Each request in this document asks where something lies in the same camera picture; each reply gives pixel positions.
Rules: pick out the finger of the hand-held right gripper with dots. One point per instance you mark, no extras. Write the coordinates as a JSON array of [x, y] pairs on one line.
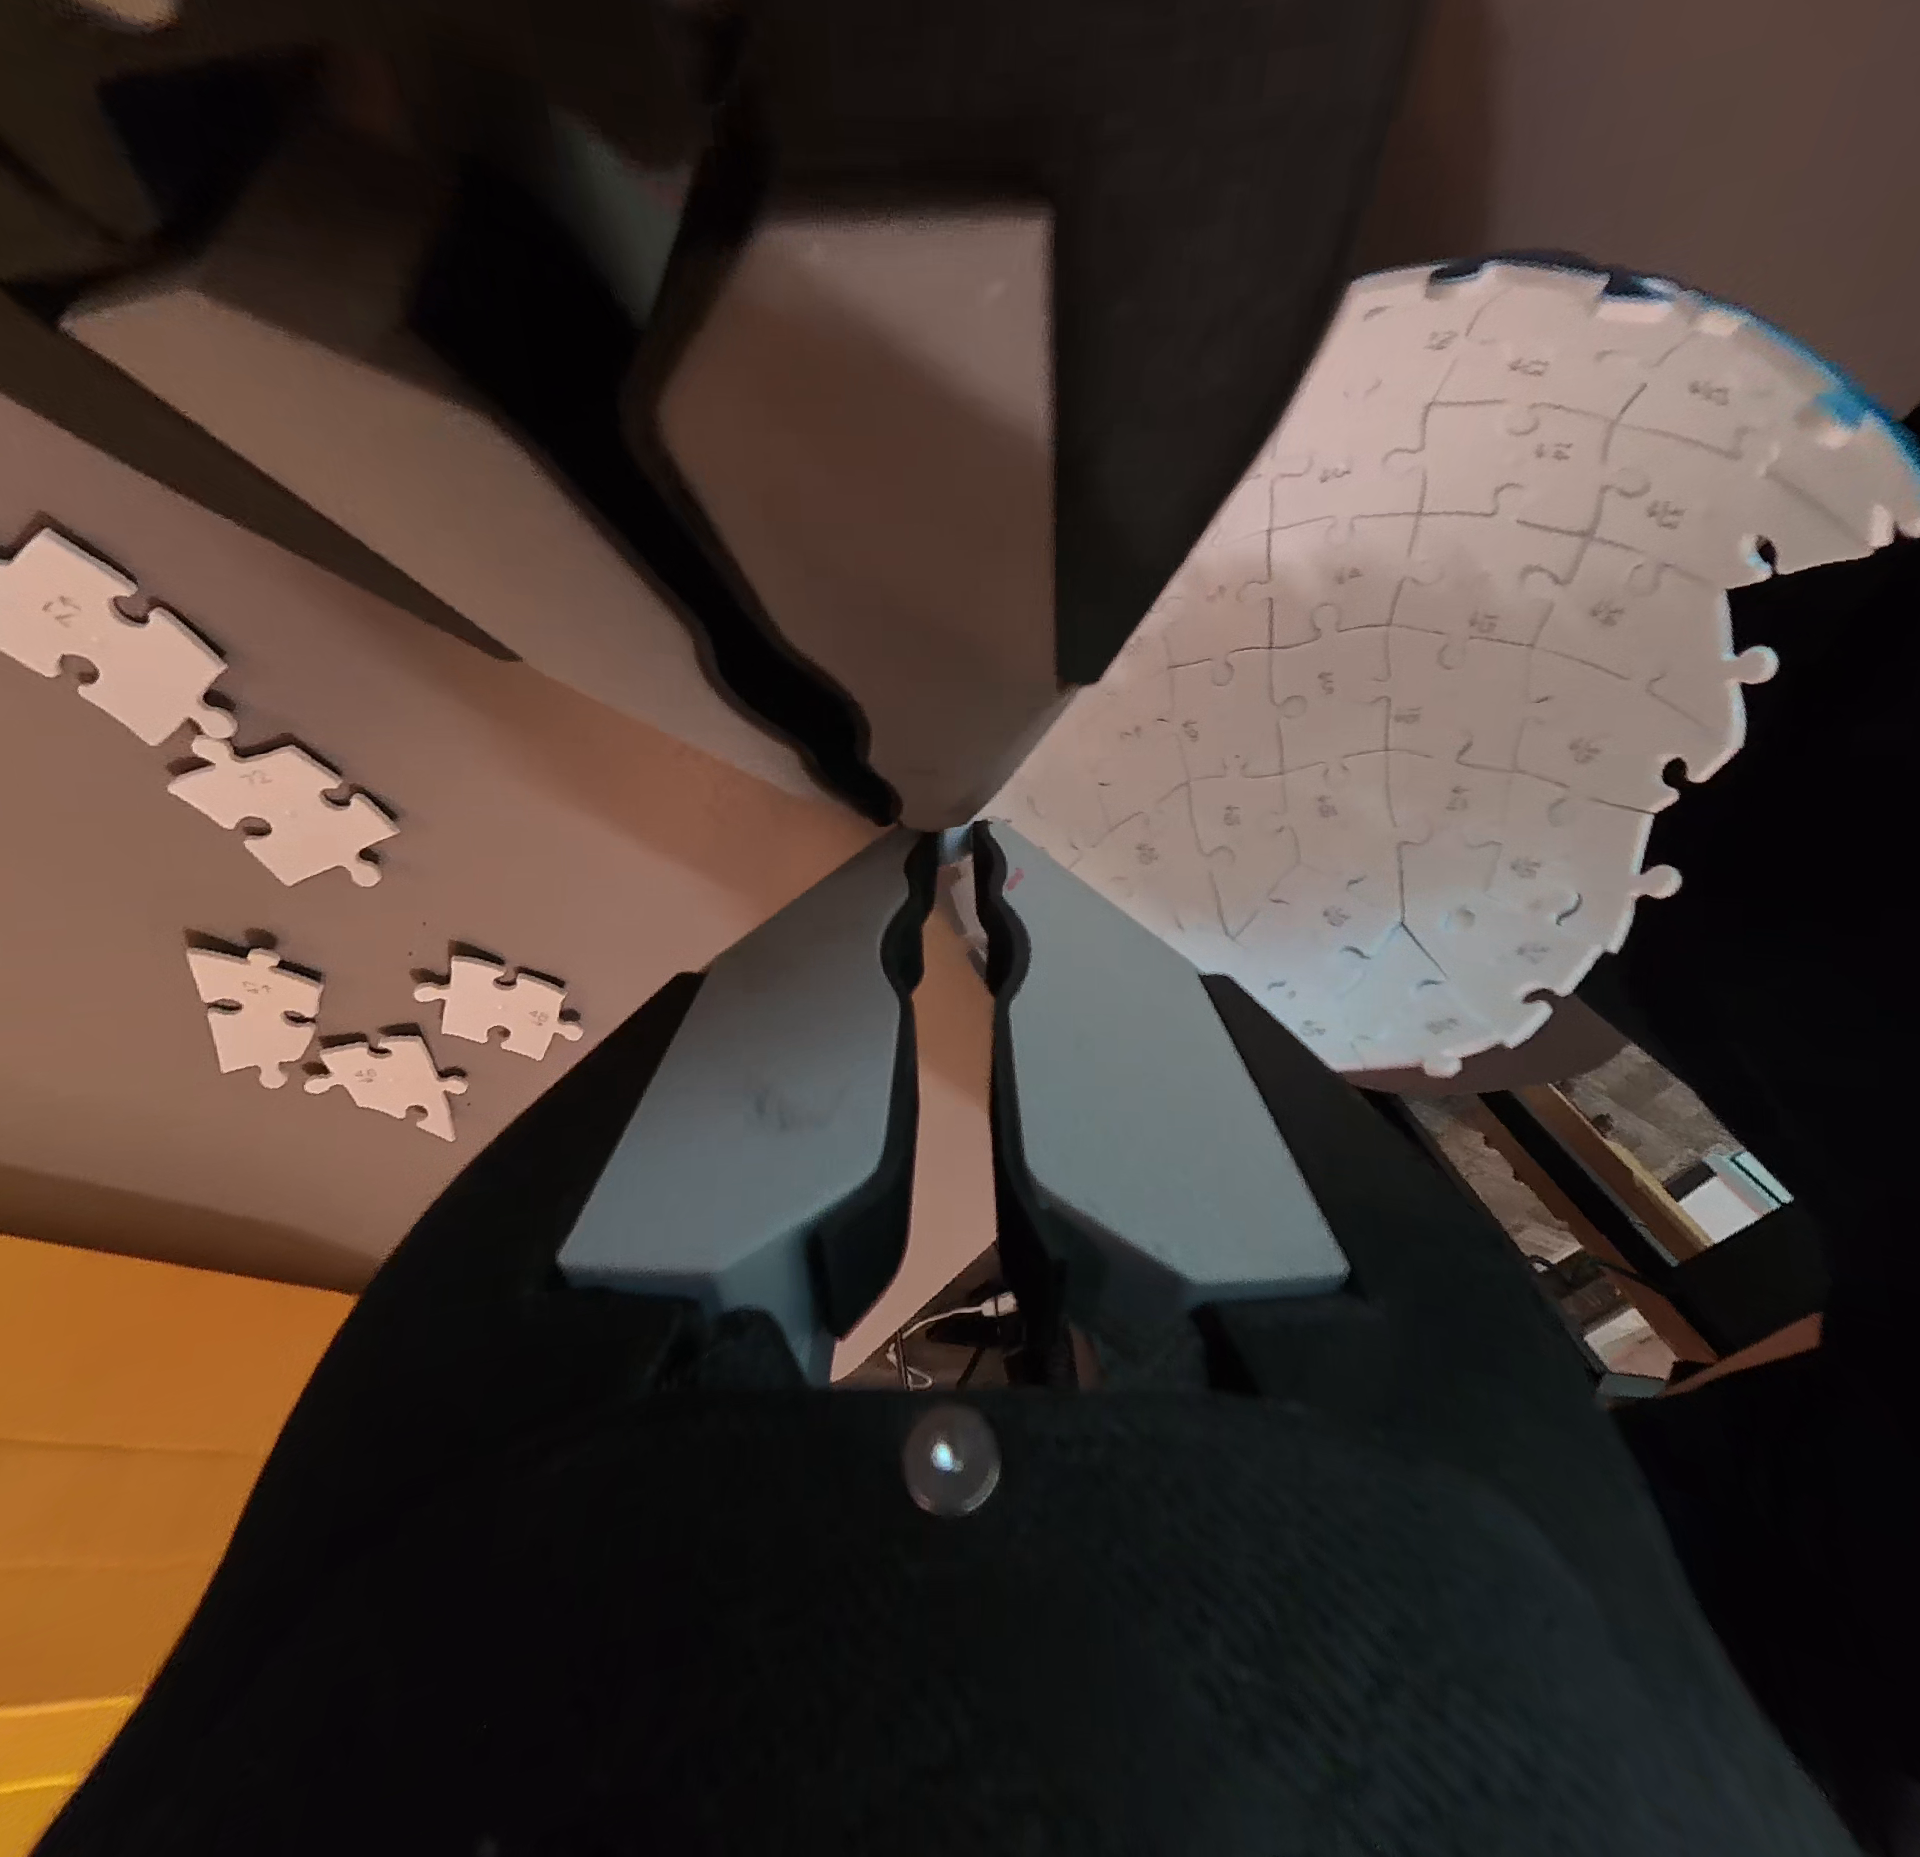
[[451, 507], [869, 507]]

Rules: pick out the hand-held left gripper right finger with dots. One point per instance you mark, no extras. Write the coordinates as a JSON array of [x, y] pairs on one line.
[[1155, 1137]]

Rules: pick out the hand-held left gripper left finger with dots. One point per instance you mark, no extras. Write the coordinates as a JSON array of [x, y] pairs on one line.
[[749, 1120]]

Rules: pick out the puzzle pieces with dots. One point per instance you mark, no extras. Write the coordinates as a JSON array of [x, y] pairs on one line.
[[277, 805]]

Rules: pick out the partly built puzzle ball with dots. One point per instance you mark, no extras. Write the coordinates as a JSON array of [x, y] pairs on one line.
[[1425, 614]]

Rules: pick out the person's dark clothed torso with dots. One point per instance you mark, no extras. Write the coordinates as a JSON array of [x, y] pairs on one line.
[[1830, 987]]

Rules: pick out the yellow plastic bin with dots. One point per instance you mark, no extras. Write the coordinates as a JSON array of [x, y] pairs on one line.
[[104, 1513]]

